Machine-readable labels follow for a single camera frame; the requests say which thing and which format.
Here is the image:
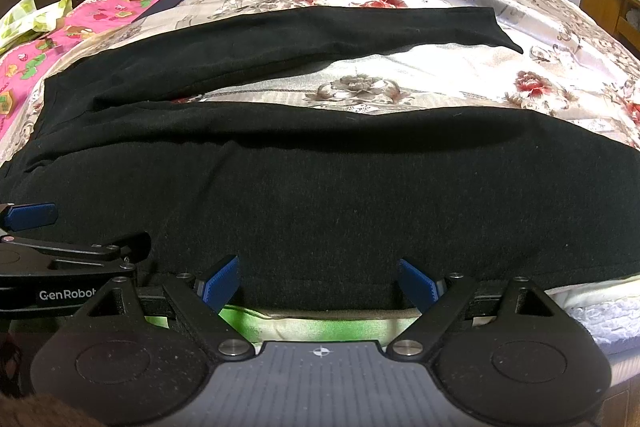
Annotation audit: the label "black pants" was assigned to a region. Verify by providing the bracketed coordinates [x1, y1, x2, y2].
[1, 6, 639, 310]

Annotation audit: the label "green patterned pillow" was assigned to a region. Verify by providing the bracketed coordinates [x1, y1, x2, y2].
[0, 0, 73, 54]

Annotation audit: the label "dark flat phone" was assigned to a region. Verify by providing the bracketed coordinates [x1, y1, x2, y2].
[134, 0, 184, 22]

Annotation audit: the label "floral bed quilt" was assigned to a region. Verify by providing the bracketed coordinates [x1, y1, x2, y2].
[1, 0, 639, 353]

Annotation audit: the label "wooden side desk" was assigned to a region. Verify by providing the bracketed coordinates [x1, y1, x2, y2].
[579, 0, 640, 57]

